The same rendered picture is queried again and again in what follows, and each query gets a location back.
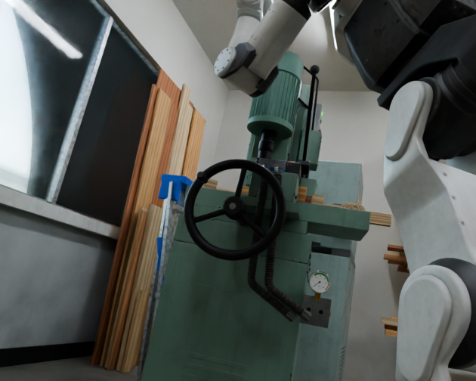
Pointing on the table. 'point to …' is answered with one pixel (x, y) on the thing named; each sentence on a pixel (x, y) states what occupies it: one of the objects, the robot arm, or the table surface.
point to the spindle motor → (278, 100)
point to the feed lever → (308, 124)
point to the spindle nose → (267, 144)
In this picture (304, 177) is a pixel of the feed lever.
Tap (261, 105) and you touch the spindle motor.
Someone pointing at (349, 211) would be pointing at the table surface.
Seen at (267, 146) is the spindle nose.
